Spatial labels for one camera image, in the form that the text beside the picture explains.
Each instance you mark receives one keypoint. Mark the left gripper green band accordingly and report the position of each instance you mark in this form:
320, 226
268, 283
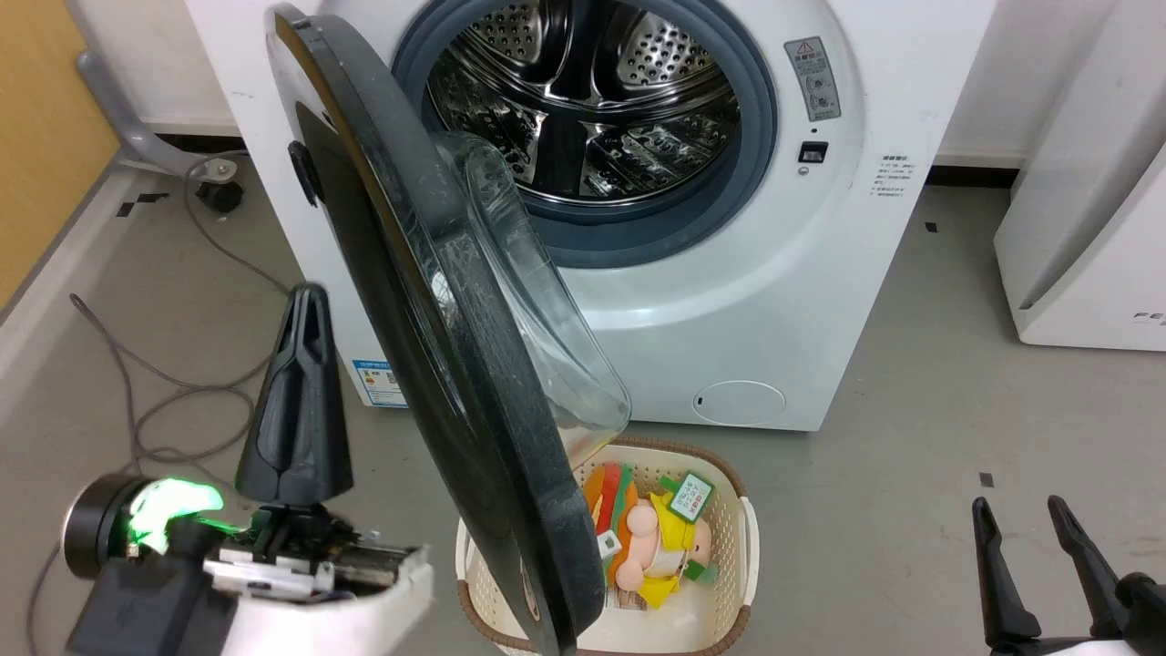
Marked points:
328, 601

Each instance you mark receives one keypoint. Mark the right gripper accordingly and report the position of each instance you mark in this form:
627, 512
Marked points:
1143, 620

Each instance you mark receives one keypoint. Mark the black round washing machine door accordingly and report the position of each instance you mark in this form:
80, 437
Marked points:
410, 319

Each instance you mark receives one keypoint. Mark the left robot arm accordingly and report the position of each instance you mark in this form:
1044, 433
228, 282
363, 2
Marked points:
96, 524

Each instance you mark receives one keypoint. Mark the white front-load washing machine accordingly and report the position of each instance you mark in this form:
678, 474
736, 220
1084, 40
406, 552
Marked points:
783, 310

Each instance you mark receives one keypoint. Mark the grey-blue rubber door gasket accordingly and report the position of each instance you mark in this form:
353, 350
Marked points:
642, 241

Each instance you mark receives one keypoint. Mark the black door latch slot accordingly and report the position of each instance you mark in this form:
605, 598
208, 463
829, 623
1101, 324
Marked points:
813, 151

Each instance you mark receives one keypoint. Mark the blue energy label sticker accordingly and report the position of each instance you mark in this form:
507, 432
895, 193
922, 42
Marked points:
378, 383

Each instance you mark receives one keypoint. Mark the orange and red toy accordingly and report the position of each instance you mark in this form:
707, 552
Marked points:
603, 497

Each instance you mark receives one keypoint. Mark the cream plastic laundry basket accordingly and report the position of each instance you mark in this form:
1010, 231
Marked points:
731, 565

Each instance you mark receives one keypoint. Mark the grey bent pipe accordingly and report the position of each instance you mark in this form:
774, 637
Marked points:
127, 137

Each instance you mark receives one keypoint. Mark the white appliance cabinet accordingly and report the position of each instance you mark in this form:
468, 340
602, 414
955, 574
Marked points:
1093, 228

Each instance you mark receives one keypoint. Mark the round white filter cover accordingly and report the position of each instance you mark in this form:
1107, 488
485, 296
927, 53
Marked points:
738, 403

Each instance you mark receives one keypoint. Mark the pink doll in yellow clothes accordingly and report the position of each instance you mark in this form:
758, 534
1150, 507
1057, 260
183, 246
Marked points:
642, 533

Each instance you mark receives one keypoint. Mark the green and white tag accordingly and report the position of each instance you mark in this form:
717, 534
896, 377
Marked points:
690, 497

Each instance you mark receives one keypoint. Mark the yellow wooden panel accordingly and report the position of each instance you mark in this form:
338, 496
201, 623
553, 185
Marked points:
46, 128

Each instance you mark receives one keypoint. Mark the steel perforated washer drum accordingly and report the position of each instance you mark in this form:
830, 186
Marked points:
583, 100

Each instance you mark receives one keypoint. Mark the grey warning label sticker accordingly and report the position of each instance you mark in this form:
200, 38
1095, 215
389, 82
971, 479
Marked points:
813, 77

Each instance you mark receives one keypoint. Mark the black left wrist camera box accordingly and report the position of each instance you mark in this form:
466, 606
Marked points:
146, 610

